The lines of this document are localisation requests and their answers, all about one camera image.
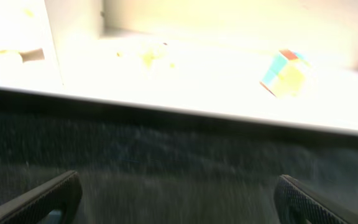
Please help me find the white shelf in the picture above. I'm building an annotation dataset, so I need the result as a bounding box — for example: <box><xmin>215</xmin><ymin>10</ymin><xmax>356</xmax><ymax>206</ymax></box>
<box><xmin>0</xmin><ymin>0</ymin><xmax>358</xmax><ymax>138</ymax></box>

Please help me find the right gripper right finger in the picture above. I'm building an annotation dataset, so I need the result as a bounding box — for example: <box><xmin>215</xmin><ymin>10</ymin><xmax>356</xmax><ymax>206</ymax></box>
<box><xmin>273</xmin><ymin>174</ymin><xmax>358</xmax><ymax>224</ymax></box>

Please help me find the yellow rattle drum toy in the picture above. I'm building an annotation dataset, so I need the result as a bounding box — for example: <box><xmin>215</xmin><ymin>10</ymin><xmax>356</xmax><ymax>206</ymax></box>
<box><xmin>116</xmin><ymin>42</ymin><xmax>177</xmax><ymax>70</ymax></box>

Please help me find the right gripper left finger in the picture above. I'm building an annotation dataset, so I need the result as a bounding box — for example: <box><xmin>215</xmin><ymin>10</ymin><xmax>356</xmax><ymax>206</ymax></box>
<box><xmin>0</xmin><ymin>170</ymin><xmax>83</xmax><ymax>224</ymax></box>

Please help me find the many-coloured puzzle cube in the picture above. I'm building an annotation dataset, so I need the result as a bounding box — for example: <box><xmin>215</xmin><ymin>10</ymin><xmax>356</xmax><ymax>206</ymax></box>
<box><xmin>259</xmin><ymin>49</ymin><xmax>312</xmax><ymax>99</ymax></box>

